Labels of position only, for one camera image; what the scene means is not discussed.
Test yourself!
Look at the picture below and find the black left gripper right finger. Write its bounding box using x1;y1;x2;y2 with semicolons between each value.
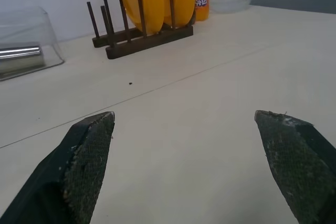
254;110;336;224

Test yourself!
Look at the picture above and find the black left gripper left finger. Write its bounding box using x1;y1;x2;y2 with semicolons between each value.
0;111;116;224

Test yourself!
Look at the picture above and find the clear plastic box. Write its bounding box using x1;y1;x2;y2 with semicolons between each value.
0;6;65;82

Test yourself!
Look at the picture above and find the silver metal cylinder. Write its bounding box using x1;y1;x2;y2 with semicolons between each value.
0;46;45;76

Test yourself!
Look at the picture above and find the dark wooden plate rack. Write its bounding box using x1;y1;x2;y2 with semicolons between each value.
87;0;194;60

